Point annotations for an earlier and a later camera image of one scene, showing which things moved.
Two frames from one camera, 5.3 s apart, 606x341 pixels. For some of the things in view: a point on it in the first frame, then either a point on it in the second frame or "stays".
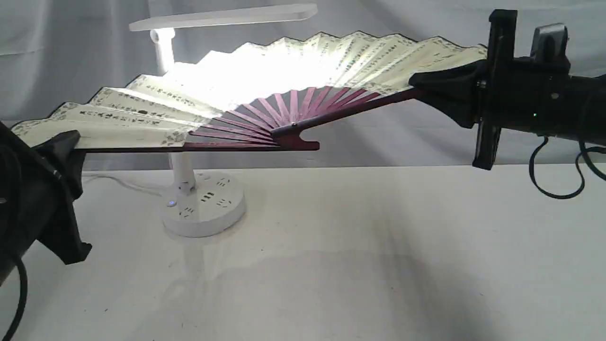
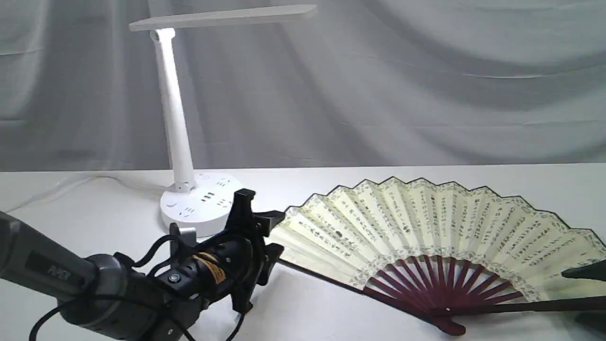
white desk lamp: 213,204 stays
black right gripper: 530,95 → 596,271
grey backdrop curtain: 54,52 stays
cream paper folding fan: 249,97 → 440,252
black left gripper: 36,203 → 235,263
